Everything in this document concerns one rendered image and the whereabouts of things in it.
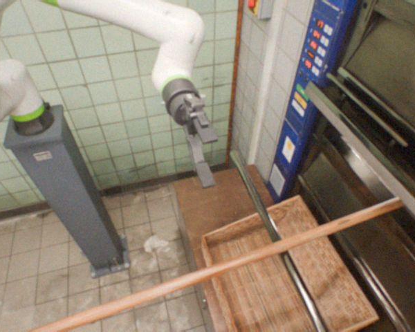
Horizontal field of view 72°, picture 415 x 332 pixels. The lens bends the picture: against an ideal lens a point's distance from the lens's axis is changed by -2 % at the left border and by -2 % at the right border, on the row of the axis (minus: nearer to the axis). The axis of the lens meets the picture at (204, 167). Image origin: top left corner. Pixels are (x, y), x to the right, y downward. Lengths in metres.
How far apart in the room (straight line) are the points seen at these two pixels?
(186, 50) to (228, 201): 1.05
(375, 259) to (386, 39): 0.69
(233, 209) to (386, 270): 0.80
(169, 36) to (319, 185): 0.85
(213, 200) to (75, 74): 1.04
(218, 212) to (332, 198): 0.63
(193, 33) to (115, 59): 1.04
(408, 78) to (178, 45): 0.59
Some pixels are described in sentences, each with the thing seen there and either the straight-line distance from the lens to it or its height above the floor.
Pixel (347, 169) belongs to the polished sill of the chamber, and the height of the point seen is 1.16.
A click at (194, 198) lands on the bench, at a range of 1.65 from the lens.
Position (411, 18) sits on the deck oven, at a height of 1.65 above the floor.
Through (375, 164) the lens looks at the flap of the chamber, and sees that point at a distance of 0.80.
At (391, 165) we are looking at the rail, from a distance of 0.78.
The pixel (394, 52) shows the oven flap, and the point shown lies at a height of 1.56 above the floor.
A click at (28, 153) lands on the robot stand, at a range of 1.30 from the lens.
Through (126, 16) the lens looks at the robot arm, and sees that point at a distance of 0.80.
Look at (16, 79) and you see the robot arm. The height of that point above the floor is 1.42.
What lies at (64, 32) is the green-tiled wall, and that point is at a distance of 1.71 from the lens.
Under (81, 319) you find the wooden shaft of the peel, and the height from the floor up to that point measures 1.20.
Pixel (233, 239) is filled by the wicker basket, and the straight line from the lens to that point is 1.48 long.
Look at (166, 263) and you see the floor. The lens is 2.11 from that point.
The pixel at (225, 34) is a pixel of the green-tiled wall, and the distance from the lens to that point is 1.83.
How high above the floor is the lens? 1.92
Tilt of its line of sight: 48 degrees down
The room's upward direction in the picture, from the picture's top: straight up
